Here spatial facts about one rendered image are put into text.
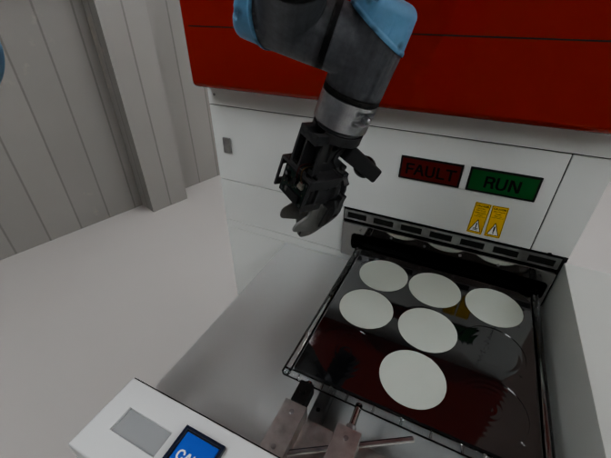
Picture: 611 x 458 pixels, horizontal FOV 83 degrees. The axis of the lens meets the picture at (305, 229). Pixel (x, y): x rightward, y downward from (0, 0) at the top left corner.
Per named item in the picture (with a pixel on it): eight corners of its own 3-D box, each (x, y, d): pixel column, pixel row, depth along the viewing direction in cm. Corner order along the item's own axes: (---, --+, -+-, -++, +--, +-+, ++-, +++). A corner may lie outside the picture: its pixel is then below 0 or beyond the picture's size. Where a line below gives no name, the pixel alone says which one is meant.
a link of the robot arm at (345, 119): (351, 82, 48) (393, 112, 44) (339, 113, 51) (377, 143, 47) (311, 80, 43) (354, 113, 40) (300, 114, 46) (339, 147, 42)
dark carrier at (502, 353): (362, 251, 81) (362, 249, 80) (529, 297, 68) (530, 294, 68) (294, 369, 55) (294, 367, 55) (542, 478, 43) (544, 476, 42)
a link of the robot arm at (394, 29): (352, -24, 40) (420, 5, 40) (320, 73, 47) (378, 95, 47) (349, -18, 34) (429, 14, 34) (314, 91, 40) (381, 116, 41)
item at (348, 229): (342, 249, 89) (345, 217, 84) (537, 303, 73) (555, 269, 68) (340, 253, 88) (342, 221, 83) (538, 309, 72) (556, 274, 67)
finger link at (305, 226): (278, 241, 58) (294, 199, 52) (305, 233, 62) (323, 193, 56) (289, 254, 56) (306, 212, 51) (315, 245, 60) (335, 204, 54)
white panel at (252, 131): (232, 221, 106) (212, 81, 83) (537, 307, 76) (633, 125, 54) (225, 225, 103) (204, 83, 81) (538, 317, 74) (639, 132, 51)
